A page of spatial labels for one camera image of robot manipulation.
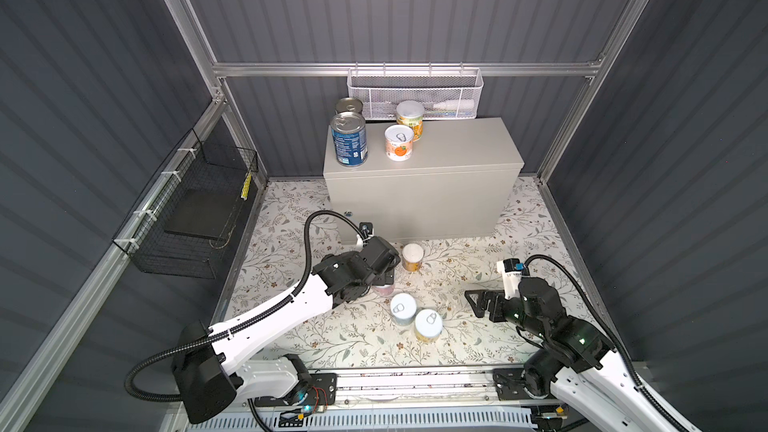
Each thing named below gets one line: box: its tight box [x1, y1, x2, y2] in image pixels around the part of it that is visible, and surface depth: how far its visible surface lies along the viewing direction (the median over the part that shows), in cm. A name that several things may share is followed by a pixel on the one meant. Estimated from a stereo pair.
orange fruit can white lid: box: [402, 243, 424, 272], surface depth 93 cm
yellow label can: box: [414, 308, 443, 343], surface depth 80 cm
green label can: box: [390, 292, 417, 326], surface depth 84 cm
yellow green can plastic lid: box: [396, 100, 425, 142], surface depth 80 cm
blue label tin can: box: [330, 111, 369, 168], surface depth 72 cm
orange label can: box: [384, 124, 414, 162], surface depth 77 cm
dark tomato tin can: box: [335, 97, 363, 113], surface depth 77 cm
